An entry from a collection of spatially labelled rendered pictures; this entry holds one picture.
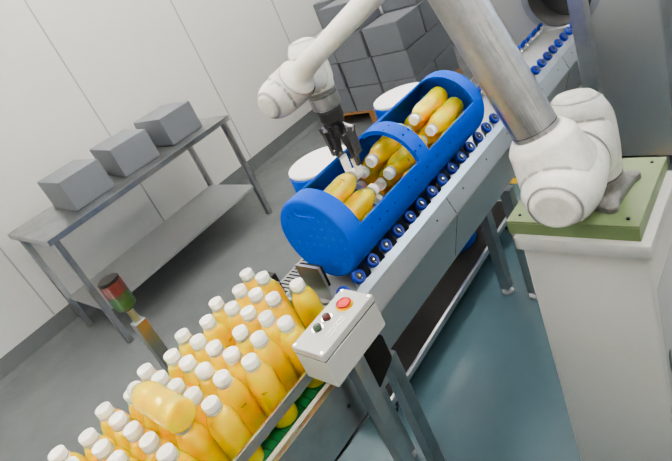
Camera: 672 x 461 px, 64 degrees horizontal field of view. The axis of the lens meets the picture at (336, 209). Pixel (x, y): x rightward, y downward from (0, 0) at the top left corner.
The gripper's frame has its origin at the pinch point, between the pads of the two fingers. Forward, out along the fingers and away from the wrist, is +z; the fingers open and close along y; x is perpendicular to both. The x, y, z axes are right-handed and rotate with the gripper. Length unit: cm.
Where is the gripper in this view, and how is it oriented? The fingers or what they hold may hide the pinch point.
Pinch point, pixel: (352, 165)
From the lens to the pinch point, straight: 171.2
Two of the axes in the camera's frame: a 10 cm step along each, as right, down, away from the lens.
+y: -7.3, -0.5, 6.9
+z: 3.7, 8.2, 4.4
